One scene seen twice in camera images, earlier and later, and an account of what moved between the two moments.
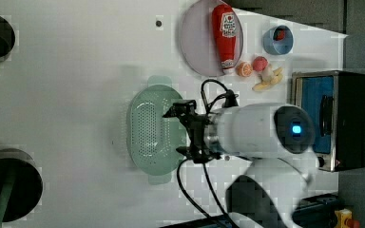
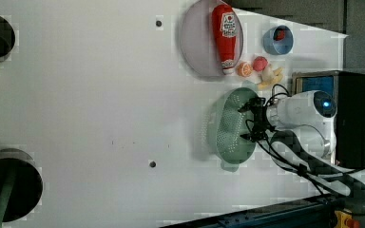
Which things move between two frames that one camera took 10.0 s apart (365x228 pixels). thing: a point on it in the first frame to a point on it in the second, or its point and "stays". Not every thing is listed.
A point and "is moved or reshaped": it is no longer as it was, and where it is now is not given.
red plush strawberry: [259, 64] stays
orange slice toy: [244, 69] stays
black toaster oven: [338, 104] stays
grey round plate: [197, 39] stays
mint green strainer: [152, 138] is moved or reshaped
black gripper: [199, 125] to [262, 124]
